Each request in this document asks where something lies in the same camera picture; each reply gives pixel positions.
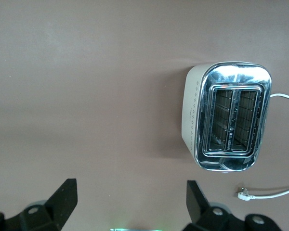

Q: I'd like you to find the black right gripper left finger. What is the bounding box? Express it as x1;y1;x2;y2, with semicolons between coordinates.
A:
0;178;78;231

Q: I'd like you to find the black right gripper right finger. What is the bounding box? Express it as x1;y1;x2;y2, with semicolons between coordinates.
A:
183;180;284;231

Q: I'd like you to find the cream and chrome toaster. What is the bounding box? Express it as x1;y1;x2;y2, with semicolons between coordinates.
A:
182;61;273;173

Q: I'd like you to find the white toaster power cable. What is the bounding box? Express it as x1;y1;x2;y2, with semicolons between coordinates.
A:
237;93;289;201

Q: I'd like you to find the brown table cover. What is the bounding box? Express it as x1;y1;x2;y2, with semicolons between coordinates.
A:
0;0;289;231

